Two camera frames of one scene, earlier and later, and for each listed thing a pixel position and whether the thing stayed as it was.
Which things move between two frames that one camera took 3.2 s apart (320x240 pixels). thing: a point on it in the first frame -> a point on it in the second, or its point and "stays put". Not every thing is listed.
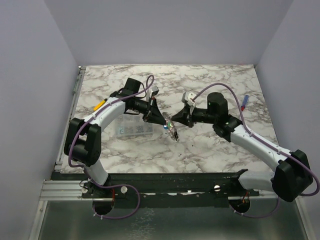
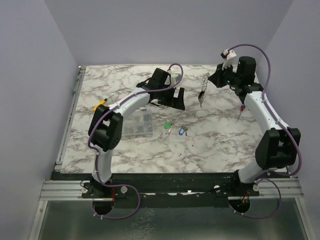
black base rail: x=209 y=190 stays put
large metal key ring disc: x=172 y=129 -> x=204 y=83
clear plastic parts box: x=133 y=124 stays put
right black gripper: x=189 y=115 -> x=222 y=75
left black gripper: x=152 y=113 -> x=176 y=102
